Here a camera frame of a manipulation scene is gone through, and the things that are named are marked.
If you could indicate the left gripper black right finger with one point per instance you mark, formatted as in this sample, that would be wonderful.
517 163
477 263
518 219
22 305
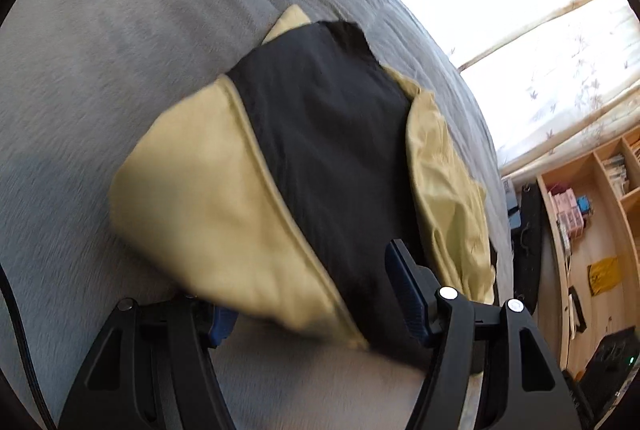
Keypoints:
522 388

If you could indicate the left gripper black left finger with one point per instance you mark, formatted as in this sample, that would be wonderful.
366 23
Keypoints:
143 353

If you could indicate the black and cream jacket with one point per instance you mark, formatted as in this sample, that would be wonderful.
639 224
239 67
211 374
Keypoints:
275 190

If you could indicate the yellow item on shelf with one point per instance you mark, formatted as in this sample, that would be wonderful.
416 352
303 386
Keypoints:
604 275

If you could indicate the black bag by shelf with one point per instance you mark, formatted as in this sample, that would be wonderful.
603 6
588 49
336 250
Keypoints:
525 216

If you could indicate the pink boxes on shelf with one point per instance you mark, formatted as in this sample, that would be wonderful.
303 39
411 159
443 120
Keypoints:
567 212

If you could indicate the wooden bookshelf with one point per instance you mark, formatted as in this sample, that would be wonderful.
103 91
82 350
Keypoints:
609 177

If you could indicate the white patterned curtain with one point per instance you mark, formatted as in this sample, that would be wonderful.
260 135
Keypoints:
564 75

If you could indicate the grey plush bed blanket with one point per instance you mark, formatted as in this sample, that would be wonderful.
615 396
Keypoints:
82 80

